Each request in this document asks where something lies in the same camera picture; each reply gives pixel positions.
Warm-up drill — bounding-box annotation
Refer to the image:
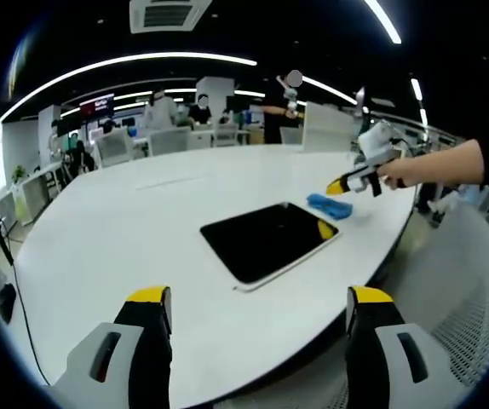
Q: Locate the long curved ceiling light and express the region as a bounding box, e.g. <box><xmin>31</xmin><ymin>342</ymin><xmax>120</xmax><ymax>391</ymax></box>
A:
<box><xmin>0</xmin><ymin>52</ymin><xmax>258</xmax><ymax>124</ymax></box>

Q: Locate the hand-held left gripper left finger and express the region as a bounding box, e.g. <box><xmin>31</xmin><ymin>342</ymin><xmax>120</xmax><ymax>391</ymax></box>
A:
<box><xmin>50</xmin><ymin>285</ymin><xmax>173</xmax><ymax>409</ymax></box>

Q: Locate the red wall screen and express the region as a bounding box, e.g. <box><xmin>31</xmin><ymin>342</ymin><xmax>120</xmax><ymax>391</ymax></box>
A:
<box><xmin>78</xmin><ymin>98</ymin><xmax>115</xmax><ymax>118</ymax></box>

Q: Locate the grey mesh office chair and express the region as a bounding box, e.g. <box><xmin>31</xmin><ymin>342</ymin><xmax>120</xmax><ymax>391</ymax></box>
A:
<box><xmin>346</xmin><ymin>203</ymin><xmax>489</xmax><ymax>409</ymax></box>

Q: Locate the person's right hand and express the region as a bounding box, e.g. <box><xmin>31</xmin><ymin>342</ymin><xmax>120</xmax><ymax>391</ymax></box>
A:
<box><xmin>376</xmin><ymin>158</ymin><xmax>419</xmax><ymax>191</ymax></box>

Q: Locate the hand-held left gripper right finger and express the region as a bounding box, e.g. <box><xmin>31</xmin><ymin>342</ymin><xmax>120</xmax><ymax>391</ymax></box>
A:
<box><xmin>344</xmin><ymin>285</ymin><xmax>458</xmax><ymax>409</ymax></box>

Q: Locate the ceiling air conditioner unit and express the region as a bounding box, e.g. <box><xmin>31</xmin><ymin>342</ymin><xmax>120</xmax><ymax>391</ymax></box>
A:
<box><xmin>129</xmin><ymin>0</ymin><xmax>212</xmax><ymax>36</ymax></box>

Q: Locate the blue cleaning cloth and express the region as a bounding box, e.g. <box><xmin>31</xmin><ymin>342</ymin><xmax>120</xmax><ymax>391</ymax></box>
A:
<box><xmin>306</xmin><ymin>193</ymin><xmax>354</xmax><ymax>222</ymax></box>

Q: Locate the white low cabinet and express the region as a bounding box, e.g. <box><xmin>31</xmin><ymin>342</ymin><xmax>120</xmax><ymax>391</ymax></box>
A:
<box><xmin>12</xmin><ymin>161</ymin><xmax>65</xmax><ymax>228</ymax></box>

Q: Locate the black cable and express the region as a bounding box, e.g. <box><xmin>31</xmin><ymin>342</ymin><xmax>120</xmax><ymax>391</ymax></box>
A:
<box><xmin>11</xmin><ymin>255</ymin><xmax>55</xmax><ymax>385</ymax></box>

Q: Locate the white upright board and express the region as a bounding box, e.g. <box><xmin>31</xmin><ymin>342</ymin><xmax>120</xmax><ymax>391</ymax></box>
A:
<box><xmin>302</xmin><ymin>100</ymin><xmax>357</xmax><ymax>153</ymax></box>

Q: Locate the small black device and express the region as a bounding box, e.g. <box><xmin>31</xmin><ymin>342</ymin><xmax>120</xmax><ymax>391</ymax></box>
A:
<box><xmin>0</xmin><ymin>282</ymin><xmax>18</xmax><ymax>325</ymax></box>

